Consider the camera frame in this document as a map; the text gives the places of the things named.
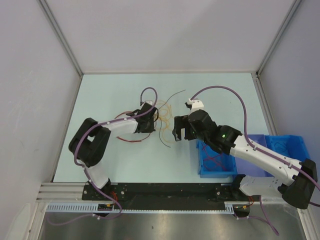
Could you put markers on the slotted cable duct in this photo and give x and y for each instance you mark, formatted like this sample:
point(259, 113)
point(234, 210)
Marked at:
point(90, 208)

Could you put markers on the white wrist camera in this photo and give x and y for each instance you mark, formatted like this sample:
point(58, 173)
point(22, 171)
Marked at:
point(150, 102)
point(194, 105)

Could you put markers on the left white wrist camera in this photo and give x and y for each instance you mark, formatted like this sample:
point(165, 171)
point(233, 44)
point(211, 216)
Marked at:
point(150, 102)

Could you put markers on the purple plastic tray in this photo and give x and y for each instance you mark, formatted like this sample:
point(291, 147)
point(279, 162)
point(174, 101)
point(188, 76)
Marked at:
point(247, 168)

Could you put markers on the blue plastic bin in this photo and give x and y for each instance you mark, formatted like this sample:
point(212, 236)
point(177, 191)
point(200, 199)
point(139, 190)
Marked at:
point(214, 165)
point(292, 146)

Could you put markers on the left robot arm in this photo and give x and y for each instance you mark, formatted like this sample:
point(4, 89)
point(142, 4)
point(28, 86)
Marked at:
point(90, 141)

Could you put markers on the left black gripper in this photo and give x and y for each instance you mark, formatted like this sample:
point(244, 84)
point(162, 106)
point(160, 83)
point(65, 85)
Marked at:
point(151, 129)

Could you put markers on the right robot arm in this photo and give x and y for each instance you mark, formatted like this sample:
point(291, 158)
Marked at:
point(292, 180)

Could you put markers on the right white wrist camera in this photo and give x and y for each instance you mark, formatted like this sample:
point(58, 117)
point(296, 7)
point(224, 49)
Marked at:
point(194, 105)

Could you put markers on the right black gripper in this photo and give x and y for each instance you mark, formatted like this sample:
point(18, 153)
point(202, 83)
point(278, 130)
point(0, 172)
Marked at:
point(179, 123)

